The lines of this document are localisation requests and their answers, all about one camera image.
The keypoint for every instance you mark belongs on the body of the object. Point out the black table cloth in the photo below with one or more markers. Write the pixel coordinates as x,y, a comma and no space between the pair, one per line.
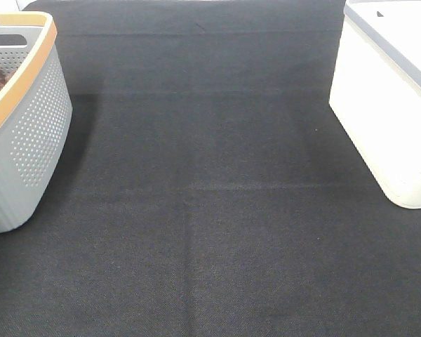
206,188

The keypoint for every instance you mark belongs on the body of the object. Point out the grey perforated laundry basket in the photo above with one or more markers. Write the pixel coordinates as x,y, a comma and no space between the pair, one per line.
35,114

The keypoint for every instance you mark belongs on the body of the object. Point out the white storage box grey rim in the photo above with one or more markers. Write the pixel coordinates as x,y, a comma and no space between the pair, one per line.
376,92

